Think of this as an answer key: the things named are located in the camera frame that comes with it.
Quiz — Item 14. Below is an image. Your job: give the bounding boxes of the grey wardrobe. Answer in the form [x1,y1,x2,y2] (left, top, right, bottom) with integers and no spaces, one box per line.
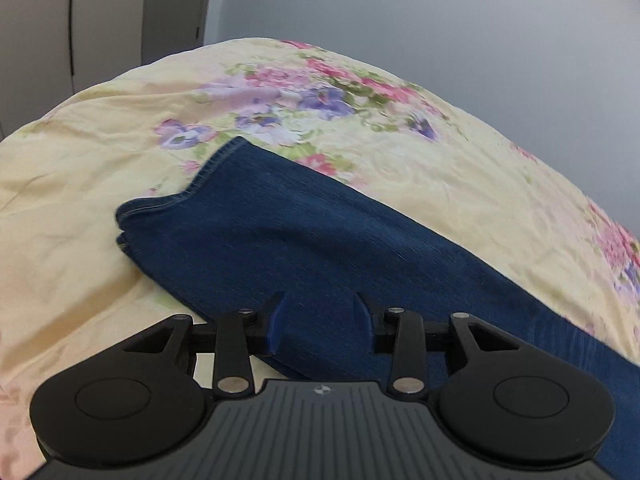
[0,0,217,137]

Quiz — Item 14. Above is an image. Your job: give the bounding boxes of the blue denim pants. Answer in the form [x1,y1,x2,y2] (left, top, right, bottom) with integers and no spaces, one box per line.
[115,136,640,480]

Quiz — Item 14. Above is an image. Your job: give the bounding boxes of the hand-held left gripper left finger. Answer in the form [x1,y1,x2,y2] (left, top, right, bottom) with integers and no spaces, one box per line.
[120,292,287,397]

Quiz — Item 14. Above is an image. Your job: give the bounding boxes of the yellow floral bedspread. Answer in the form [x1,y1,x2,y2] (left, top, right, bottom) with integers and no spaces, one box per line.
[0,37,640,480]

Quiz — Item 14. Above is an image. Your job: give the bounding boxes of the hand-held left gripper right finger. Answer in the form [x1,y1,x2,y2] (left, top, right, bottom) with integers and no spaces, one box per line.
[352,292,523,397]

